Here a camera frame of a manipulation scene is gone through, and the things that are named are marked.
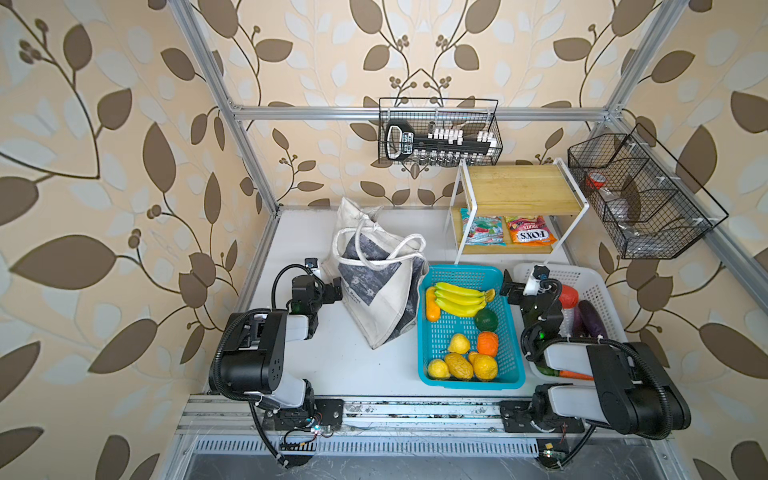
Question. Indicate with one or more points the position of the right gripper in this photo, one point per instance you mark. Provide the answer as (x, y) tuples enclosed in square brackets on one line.
[(516, 292)]

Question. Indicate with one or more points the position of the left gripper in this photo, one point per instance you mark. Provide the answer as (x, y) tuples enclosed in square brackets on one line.
[(327, 289)]

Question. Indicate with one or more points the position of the white canvas grocery bag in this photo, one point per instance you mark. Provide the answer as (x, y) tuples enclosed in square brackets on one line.
[(380, 273)]

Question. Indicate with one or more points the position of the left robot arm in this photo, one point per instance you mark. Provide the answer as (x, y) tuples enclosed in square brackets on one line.
[(249, 365)]

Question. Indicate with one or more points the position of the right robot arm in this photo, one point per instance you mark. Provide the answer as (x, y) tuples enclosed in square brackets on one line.
[(594, 377)]

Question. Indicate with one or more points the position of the orange Fox's candy bag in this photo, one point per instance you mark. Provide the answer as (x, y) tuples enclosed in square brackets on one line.
[(529, 231)]

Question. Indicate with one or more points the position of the red green candy bag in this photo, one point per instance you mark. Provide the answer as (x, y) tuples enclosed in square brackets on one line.
[(486, 230)]

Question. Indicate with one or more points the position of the red tomato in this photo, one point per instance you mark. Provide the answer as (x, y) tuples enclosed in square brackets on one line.
[(569, 297)]

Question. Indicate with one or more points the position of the white plastic basket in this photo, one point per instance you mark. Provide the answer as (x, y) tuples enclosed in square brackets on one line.
[(590, 286)]

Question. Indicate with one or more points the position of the green avocado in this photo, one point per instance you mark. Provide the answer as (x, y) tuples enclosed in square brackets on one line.
[(486, 320)]

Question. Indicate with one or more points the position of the purple eggplant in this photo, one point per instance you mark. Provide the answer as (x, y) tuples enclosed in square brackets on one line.
[(591, 320)]

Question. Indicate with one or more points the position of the green pepper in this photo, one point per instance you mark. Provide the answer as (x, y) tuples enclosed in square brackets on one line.
[(547, 371)]

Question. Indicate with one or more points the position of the orange tangerine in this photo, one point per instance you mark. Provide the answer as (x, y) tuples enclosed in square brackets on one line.
[(487, 343)]

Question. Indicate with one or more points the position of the green banana bunch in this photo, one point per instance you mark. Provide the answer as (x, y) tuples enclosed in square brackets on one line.
[(460, 301)]

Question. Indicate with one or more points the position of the yellow round lemon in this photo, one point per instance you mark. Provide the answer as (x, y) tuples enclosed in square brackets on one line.
[(485, 367)]

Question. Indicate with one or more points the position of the yellow bumpy lemon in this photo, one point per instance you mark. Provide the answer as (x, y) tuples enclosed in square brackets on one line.
[(459, 367)]

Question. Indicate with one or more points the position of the teal plastic basket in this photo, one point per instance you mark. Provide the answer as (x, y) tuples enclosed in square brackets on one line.
[(434, 337)]

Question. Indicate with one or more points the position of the white wooden shelf rack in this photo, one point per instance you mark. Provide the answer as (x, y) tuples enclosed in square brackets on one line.
[(548, 190)]

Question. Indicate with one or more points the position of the plastic bottle red cap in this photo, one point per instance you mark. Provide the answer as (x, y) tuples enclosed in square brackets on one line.
[(611, 205)]

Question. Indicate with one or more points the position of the small yellow lemon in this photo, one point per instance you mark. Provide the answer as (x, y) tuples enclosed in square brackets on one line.
[(438, 369)]

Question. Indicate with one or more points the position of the black tool in basket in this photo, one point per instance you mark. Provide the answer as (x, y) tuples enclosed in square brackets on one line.
[(400, 141)]

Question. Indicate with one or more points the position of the black wire basket right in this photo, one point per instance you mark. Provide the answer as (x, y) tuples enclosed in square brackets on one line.
[(669, 208)]

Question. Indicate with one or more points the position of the black wire basket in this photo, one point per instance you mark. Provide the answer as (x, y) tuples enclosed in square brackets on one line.
[(669, 208), (470, 115)]

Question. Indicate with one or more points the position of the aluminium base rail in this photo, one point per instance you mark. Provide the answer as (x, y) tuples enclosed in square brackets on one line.
[(485, 427)]

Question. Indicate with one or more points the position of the black wire basket centre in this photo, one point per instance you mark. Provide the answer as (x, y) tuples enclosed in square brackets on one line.
[(470, 115)]

